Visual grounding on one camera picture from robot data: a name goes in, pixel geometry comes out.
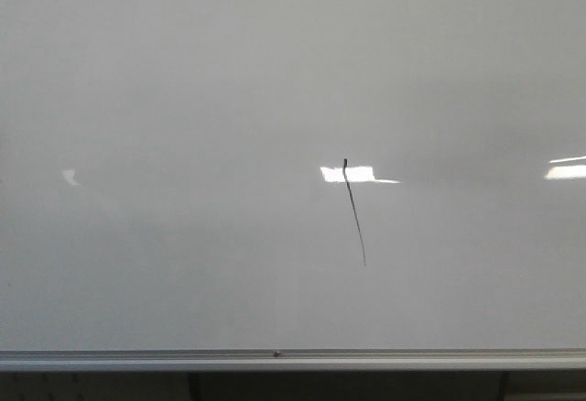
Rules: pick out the white glossy whiteboard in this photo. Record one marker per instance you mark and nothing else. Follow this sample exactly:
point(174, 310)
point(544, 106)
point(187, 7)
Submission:
point(171, 174)

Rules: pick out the aluminium whiteboard tray rail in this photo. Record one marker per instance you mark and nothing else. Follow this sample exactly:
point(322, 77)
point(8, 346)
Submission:
point(293, 360)

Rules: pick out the black marker stroke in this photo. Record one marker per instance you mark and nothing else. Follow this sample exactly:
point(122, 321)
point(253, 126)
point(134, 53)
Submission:
point(355, 214)

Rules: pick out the dark perforated panel below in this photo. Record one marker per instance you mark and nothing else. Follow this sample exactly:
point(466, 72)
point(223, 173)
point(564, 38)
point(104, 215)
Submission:
point(386, 385)

